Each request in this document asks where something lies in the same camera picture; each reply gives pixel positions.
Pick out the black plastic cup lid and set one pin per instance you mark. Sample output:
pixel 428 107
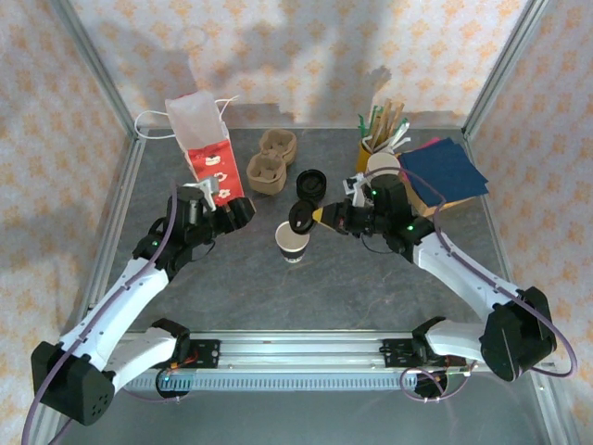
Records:
pixel 300 215

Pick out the white and black paper cup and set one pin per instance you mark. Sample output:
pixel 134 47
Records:
pixel 296 255

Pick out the red paper gift bag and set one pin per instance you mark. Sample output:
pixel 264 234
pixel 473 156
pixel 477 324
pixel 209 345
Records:
pixel 210 157

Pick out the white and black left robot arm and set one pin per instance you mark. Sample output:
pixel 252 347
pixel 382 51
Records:
pixel 120 301

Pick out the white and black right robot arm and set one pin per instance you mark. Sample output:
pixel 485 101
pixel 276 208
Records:
pixel 463 273

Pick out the black cup lid stack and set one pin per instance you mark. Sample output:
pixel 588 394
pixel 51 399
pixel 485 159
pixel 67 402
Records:
pixel 311 183

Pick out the paper cup stack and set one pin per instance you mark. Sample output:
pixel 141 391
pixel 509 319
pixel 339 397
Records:
pixel 384 161

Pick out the yellow stirrer holder cup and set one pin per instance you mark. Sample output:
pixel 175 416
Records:
pixel 362 160

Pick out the white wrapped straw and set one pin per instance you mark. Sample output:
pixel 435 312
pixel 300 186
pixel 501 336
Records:
pixel 398 140
pixel 402 127

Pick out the navy blue napkin stack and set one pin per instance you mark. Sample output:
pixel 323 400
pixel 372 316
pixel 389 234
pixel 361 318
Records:
pixel 449 167

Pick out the green plastic stirrer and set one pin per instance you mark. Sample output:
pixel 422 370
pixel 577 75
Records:
pixel 362 125
pixel 374 113

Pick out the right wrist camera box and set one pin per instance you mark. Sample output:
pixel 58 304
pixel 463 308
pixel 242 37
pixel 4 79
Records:
pixel 357 187

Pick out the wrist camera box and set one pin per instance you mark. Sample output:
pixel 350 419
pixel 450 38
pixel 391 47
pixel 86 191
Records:
pixel 357 187
pixel 206 187

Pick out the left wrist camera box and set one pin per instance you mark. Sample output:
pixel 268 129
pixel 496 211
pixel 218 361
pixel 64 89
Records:
pixel 206 187

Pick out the aluminium table side rail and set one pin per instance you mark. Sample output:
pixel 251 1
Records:
pixel 472 155
pixel 127 185

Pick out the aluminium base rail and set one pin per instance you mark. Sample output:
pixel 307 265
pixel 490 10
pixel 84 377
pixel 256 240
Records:
pixel 296 352

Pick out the aluminium frame post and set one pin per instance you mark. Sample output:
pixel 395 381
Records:
pixel 92 60
pixel 500 69

